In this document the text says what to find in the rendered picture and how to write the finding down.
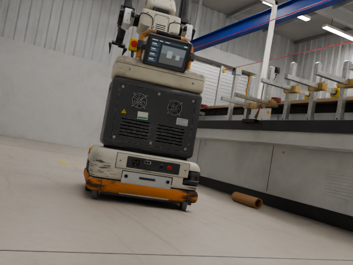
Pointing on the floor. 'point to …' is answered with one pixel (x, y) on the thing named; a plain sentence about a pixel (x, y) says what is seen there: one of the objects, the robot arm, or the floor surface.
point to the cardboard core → (257, 203)
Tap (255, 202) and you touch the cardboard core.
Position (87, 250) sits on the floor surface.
